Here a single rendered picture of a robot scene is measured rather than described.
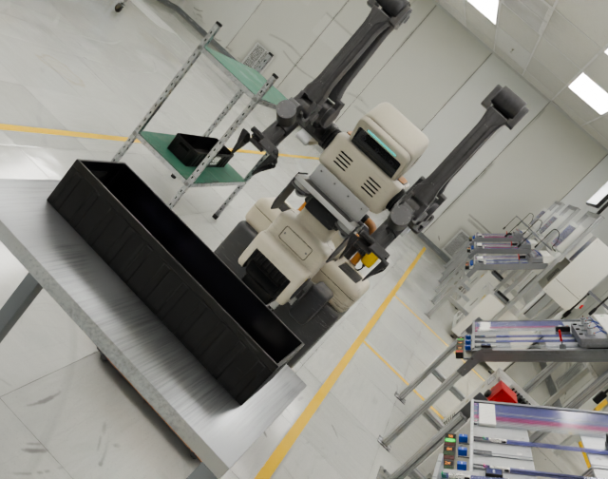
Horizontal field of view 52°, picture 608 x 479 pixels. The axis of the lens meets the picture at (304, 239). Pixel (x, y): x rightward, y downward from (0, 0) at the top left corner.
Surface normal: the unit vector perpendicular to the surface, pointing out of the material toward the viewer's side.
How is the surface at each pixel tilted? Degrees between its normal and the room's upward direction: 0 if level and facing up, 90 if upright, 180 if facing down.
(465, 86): 90
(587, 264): 90
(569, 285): 90
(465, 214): 90
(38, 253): 0
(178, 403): 0
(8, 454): 0
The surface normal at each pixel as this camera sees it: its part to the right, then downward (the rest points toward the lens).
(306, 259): -0.37, 0.18
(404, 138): 0.29, -0.48
